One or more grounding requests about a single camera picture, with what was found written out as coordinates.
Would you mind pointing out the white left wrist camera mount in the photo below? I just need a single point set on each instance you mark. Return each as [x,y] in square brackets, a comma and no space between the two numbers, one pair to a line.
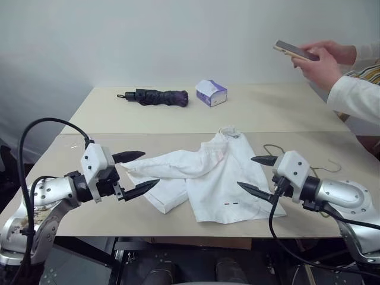
[93,160]

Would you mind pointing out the person's right white-sleeved forearm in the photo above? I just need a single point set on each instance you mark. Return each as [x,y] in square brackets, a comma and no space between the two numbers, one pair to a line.
[368,53]

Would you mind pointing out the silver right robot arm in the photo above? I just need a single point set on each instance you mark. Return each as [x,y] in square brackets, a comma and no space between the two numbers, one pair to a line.
[350,196]

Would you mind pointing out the person's left white-sleeved forearm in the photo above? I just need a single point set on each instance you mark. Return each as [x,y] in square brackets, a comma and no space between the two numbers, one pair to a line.
[356,98]

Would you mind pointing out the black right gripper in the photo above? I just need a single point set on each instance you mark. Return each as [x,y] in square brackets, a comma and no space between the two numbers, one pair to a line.
[288,187]

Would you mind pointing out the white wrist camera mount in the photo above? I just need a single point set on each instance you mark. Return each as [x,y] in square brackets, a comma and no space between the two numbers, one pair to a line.
[294,166]
[93,160]

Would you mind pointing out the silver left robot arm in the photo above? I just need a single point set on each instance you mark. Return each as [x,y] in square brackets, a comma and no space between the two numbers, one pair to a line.
[50,190]

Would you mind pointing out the black table frame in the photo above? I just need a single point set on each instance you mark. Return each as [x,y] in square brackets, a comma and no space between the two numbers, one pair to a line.
[130,245]

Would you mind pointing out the yellow striped shirt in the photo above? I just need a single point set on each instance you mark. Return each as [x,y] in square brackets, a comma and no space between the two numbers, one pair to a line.
[371,74]

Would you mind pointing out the white purple tissue box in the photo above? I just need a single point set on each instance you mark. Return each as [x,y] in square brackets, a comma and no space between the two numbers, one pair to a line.
[212,95]

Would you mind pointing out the dark rounded shape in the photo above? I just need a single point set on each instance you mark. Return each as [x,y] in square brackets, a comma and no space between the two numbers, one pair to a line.
[231,273]
[160,274]

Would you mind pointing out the white cloth garment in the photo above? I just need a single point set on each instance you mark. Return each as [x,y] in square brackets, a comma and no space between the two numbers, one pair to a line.
[213,190]

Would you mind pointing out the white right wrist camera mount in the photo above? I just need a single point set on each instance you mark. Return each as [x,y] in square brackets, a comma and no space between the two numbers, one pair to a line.
[294,166]

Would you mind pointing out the smartphone with tan case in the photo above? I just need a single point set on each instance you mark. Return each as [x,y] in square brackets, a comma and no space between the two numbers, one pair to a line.
[289,49]

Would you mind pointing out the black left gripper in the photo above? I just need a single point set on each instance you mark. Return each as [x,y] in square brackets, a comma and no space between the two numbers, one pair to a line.
[105,184]

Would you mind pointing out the person's right hand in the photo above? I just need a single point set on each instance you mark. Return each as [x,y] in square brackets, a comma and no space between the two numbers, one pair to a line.
[341,53]

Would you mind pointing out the person's left hand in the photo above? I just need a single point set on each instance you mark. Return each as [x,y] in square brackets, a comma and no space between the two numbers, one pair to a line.
[323,74]

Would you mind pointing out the dark purple folded umbrella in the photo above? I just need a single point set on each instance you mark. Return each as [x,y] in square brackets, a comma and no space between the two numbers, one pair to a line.
[160,98]

